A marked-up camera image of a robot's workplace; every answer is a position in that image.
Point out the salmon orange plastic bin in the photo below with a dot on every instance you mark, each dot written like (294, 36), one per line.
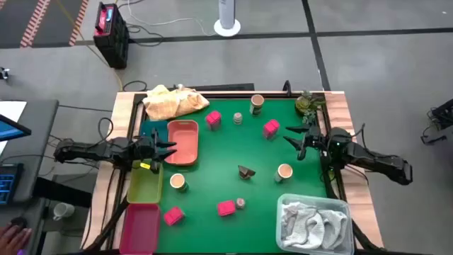
(184, 148)

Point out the brown pyramid spice pack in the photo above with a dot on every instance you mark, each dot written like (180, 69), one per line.
(246, 172)

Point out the black table clamp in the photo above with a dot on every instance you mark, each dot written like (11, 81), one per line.
(286, 88)

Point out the black and red tool case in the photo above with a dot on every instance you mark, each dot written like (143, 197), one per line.
(110, 35)

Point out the grey desk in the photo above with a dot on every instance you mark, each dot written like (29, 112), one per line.
(39, 141)

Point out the yellow checked cloth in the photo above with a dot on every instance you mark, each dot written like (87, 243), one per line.
(173, 102)

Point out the white paper sheet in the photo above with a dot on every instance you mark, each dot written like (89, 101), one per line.
(10, 110)

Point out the black computer mouse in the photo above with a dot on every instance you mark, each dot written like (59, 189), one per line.
(18, 221)

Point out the pink spice box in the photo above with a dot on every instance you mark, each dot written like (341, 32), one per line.
(213, 119)
(271, 128)
(173, 215)
(226, 208)

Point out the person's hand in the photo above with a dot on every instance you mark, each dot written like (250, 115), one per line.
(12, 241)

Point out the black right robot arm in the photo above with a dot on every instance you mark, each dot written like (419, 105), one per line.
(371, 159)

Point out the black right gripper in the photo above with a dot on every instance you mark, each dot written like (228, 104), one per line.
(315, 141)

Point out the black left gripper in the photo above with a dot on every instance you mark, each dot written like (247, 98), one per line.
(145, 150)

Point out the green table mat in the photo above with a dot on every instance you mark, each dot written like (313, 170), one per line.
(219, 159)

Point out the grey knitted cloth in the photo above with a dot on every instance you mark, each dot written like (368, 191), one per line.
(311, 226)

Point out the computer monitor lit screen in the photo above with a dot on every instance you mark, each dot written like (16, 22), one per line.
(12, 129)

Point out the yellow-green plastic bin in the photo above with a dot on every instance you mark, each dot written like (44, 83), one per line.
(143, 187)

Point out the clear plastic container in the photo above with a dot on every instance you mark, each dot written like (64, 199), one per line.
(311, 197)

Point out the teal plastic bin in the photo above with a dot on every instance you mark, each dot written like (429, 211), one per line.
(148, 127)

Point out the white mug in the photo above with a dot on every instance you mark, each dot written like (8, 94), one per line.
(63, 211)

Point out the small grey floor device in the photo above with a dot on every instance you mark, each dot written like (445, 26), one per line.
(3, 73)

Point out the backlit computer keyboard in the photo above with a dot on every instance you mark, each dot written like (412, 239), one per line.
(8, 184)

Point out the potted succulent plant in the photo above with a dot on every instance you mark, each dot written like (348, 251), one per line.
(307, 104)

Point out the white tower fan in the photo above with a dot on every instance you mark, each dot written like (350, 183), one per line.
(226, 17)

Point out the magenta plastic bin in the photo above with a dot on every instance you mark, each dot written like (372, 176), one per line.
(139, 230)

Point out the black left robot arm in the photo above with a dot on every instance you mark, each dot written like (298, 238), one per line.
(92, 152)

